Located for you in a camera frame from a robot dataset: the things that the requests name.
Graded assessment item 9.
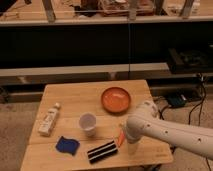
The black white striped eraser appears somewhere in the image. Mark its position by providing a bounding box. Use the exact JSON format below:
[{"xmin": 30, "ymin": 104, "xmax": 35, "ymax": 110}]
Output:
[{"xmin": 87, "ymin": 141, "xmax": 118, "ymax": 164}]

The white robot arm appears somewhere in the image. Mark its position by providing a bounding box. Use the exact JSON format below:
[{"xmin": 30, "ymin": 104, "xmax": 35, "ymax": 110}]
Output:
[{"xmin": 124, "ymin": 100, "xmax": 213, "ymax": 160}]

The orange round plate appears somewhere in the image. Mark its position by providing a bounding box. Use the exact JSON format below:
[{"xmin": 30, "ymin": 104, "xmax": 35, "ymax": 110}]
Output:
[{"xmin": 101, "ymin": 87, "xmax": 131, "ymax": 113}]

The translucent plastic cup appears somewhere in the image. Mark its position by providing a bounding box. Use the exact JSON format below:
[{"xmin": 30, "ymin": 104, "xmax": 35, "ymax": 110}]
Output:
[{"xmin": 79, "ymin": 113, "xmax": 96, "ymax": 137}]

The orange carrot toy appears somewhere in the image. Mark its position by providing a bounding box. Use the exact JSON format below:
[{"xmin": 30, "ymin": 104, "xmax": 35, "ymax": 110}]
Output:
[{"xmin": 117, "ymin": 124, "xmax": 125, "ymax": 148}]

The blue cloth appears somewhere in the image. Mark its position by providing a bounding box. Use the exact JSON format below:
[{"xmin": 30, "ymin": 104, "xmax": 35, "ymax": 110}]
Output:
[{"xmin": 55, "ymin": 136, "xmax": 80, "ymax": 155}]

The black power adapter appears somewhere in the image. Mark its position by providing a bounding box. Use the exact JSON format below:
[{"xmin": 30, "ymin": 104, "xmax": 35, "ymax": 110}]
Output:
[{"xmin": 165, "ymin": 94, "xmax": 186, "ymax": 108}]

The white plastic bottle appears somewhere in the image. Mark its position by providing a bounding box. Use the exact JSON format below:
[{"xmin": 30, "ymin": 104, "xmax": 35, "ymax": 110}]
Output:
[{"xmin": 38, "ymin": 103, "xmax": 61, "ymax": 136}]

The black box on shelf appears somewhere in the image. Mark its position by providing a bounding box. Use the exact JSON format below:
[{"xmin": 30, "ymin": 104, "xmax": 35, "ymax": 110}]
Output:
[{"xmin": 167, "ymin": 48, "xmax": 213, "ymax": 74}]

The black floor cable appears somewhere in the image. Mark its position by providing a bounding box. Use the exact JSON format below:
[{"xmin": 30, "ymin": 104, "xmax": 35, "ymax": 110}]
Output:
[{"xmin": 153, "ymin": 73, "xmax": 212, "ymax": 171}]

